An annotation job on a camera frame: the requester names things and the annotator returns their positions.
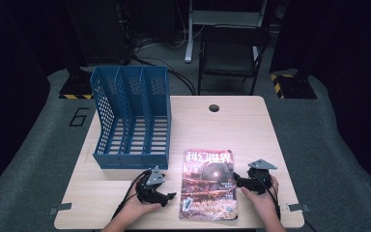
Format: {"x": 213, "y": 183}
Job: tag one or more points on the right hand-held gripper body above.
{"x": 260, "y": 180}

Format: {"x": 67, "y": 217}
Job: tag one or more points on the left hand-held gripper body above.
{"x": 149, "y": 190}

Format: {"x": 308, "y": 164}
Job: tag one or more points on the magazine with reddish cover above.
{"x": 207, "y": 190}

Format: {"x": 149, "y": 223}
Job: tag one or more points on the blue plastic file rack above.
{"x": 132, "y": 93}

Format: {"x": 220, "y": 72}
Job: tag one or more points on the person's right hand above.
{"x": 265, "y": 203}

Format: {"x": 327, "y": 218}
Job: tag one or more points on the person's left hand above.
{"x": 136, "y": 210}

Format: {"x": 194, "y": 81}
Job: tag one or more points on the black striped stand base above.
{"x": 77, "y": 85}
{"x": 296, "y": 87}

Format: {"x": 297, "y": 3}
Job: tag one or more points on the black folding chair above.
{"x": 230, "y": 58}

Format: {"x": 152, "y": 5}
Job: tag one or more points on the dark cabinet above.
{"x": 99, "y": 32}

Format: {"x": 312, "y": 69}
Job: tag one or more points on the white metal stand frame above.
{"x": 222, "y": 17}

